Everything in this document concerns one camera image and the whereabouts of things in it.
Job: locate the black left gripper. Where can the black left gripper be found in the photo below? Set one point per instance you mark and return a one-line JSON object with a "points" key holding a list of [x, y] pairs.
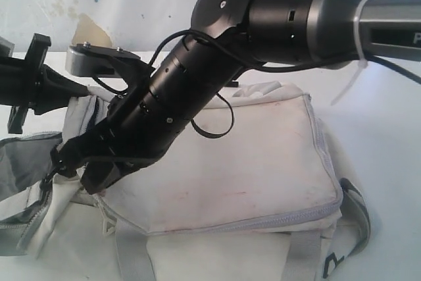
{"points": [[30, 82]]}

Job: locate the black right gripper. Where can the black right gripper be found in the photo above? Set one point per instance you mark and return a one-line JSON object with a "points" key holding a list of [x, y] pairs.
{"points": [[136, 135]]}

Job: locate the white grey duffel bag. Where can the white grey duffel bag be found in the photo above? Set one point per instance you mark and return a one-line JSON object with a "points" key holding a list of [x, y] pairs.
{"points": [[275, 199]]}

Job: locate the white marker black cap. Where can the white marker black cap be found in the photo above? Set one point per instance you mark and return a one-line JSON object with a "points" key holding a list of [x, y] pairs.
{"points": [[234, 84]]}

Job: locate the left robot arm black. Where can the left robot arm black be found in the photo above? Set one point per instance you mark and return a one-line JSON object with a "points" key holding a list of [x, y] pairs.
{"points": [[6, 80]]}

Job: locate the right robot arm black grey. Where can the right robot arm black grey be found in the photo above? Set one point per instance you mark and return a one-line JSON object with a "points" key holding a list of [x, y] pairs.
{"points": [[225, 39]]}

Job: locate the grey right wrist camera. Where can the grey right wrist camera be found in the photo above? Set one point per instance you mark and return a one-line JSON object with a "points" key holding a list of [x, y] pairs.
{"points": [[87, 60]]}

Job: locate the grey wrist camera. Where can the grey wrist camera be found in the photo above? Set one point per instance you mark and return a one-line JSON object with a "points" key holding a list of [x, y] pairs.
{"points": [[6, 47], [87, 60]]}

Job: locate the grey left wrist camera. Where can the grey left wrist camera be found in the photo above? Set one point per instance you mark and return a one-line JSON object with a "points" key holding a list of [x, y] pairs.
{"points": [[6, 47]]}

